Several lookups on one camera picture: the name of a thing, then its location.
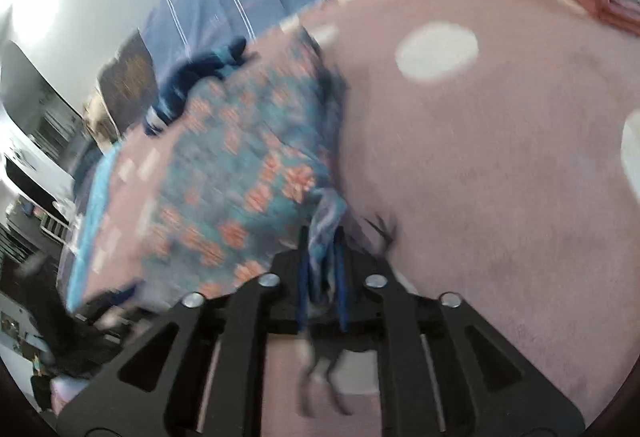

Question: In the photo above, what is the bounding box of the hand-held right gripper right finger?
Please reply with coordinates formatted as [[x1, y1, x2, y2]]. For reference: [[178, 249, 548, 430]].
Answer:
[[332, 229, 586, 437]]

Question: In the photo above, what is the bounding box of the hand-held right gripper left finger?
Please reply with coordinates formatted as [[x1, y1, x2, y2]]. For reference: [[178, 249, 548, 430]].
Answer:
[[55, 226, 315, 437]]

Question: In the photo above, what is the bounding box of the teal orange floral garment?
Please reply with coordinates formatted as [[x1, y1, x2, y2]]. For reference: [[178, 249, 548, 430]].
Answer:
[[135, 27, 401, 418]]

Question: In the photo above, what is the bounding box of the pink white dotted blanket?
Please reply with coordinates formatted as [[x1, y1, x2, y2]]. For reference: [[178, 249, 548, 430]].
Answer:
[[57, 0, 640, 428]]

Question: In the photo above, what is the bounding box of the navy star print garment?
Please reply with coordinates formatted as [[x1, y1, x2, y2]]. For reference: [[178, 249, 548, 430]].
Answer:
[[142, 36, 251, 138]]

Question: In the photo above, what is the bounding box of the brown wooden headboard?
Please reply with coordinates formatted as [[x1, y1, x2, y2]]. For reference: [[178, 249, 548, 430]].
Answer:
[[96, 29, 162, 130]]

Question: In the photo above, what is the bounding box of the black television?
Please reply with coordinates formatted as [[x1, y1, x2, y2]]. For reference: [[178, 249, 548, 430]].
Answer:
[[0, 39, 86, 155]]

